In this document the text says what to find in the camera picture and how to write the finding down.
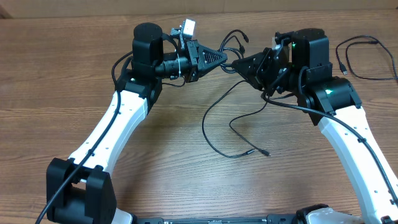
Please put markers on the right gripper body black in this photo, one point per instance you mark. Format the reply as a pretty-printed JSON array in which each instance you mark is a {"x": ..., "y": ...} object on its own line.
[{"x": 269, "y": 73}]

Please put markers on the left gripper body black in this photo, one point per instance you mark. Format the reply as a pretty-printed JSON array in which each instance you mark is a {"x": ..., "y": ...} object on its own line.
[{"x": 191, "y": 52}]

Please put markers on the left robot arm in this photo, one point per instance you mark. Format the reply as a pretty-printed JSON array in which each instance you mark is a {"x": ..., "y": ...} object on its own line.
[{"x": 80, "y": 188}]

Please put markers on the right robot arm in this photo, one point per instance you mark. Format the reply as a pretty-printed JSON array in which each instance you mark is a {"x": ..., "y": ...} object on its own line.
[{"x": 298, "y": 62}]

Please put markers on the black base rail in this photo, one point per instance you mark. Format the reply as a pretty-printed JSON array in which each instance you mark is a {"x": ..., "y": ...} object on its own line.
[{"x": 268, "y": 219}]

